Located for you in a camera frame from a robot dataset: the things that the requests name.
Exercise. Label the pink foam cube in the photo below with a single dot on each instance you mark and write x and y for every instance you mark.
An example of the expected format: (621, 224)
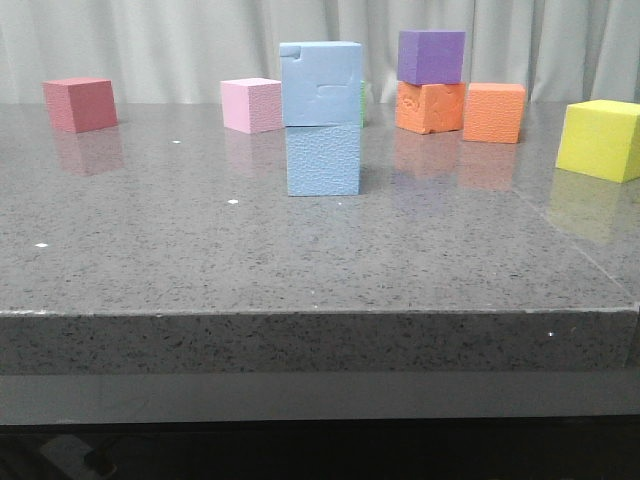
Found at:
(251, 105)

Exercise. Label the smooth orange foam cube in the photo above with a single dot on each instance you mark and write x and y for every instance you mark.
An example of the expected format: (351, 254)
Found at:
(493, 112)

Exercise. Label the light blue foam cube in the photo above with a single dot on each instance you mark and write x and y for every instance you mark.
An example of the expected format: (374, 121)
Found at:
(323, 160)
(321, 83)

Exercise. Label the yellow foam cube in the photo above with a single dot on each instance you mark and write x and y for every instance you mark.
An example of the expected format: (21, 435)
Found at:
(600, 138)

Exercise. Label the grey curtain backdrop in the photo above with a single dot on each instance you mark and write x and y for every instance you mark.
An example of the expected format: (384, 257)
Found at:
(180, 51)

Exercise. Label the dented orange foam cube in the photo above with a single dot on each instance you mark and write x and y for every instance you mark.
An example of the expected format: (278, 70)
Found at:
(430, 108)

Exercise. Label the purple foam cube on orange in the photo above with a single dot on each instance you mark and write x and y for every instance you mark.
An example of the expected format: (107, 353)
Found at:
(430, 57)

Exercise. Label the green foam cube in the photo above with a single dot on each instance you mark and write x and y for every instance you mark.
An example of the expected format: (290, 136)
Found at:
(363, 102)

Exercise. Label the red foam cube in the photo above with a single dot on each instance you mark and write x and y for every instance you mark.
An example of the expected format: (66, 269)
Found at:
(80, 104)

